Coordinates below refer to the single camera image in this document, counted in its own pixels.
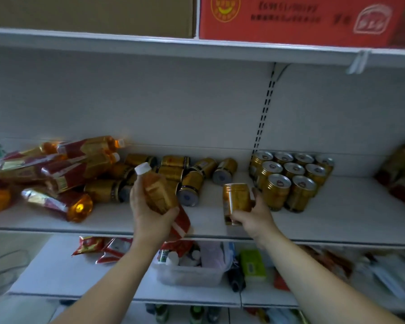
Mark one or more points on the person's right hand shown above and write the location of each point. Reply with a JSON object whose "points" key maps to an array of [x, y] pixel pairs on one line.
{"points": [[260, 222]]}

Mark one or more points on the person's left hand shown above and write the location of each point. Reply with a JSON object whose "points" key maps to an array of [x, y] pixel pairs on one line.
{"points": [[148, 222]]}

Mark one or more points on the person's left thumb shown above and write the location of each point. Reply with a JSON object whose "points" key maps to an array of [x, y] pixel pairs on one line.
{"points": [[168, 215]]}

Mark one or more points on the person's right thumb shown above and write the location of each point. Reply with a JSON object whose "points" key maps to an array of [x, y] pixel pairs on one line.
{"points": [[242, 216]]}

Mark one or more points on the single gold drink can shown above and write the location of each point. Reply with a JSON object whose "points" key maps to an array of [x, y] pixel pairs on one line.
{"points": [[236, 199]]}

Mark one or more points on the white-capped amber tea bottle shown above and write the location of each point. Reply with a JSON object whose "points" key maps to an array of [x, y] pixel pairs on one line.
{"points": [[158, 192]]}

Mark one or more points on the person's left forearm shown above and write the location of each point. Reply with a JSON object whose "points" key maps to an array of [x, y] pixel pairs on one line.
{"points": [[111, 286]]}

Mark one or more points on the person's right forearm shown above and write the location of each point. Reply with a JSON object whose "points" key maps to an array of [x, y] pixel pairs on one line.
{"points": [[317, 286]]}

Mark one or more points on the red snack packet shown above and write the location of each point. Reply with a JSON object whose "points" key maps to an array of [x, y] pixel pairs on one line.
{"points": [[114, 251], [87, 245], [180, 246]]}

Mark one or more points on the heap of toppled gold cans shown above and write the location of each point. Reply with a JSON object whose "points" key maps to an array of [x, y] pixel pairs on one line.
{"points": [[190, 185]]}

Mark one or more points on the small white bottle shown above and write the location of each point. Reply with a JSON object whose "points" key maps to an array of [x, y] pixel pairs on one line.
{"points": [[172, 259]]}

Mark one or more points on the block of upright gold cans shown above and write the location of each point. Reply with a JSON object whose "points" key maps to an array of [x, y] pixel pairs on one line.
{"points": [[276, 188]]}

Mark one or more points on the green packet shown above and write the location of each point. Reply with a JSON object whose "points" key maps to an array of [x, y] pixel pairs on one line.
{"points": [[253, 264]]}

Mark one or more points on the dark small pouch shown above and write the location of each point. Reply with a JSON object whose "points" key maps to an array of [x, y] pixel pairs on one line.
{"points": [[236, 278]]}

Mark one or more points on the clear plastic bin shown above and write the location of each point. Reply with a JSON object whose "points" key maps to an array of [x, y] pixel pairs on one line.
{"points": [[192, 275]]}

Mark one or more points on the orange-red packet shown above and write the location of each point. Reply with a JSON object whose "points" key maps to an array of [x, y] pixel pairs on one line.
{"points": [[280, 282]]}

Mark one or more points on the brown snack packets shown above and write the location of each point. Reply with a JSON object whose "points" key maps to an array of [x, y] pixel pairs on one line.
{"points": [[327, 261]]}

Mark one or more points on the dark-capped bottle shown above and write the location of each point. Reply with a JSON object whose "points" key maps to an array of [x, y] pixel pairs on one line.
{"points": [[213, 315]]}

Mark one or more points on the green-label bottle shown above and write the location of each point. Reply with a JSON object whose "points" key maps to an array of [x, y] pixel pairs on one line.
{"points": [[196, 315]]}

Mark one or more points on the pile of red-label tea bottles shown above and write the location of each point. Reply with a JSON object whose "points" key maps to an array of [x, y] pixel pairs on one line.
{"points": [[71, 175]]}

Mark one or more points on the white shelf board with drinks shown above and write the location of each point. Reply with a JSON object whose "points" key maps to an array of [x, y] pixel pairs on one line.
{"points": [[351, 212]]}

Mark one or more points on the slotted shelf upright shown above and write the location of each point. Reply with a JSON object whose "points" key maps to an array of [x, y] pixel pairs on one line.
{"points": [[265, 107]]}

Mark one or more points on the white shelf board with snacks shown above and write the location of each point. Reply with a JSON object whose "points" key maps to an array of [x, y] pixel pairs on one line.
{"points": [[54, 276]]}

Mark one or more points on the white plastic packaging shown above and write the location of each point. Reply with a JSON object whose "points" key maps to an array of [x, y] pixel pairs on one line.
{"points": [[388, 275]]}

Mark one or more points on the group of blurred amber bottles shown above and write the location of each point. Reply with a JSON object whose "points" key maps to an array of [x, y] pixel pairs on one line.
{"points": [[400, 175]]}

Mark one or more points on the white shelf board with boxes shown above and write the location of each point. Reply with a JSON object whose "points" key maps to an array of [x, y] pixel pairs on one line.
{"points": [[155, 47]]}

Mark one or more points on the clear price tag holder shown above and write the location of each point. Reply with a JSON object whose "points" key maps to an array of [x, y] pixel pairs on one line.
{"points": [[357, 62]]}

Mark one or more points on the red cardboard box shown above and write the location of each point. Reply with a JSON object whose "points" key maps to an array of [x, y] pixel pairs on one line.
{"points": [[303, 26]]}

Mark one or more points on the brown cardboard box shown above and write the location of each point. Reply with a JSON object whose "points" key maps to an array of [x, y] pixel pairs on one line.
{"points": [[87, 15]]}

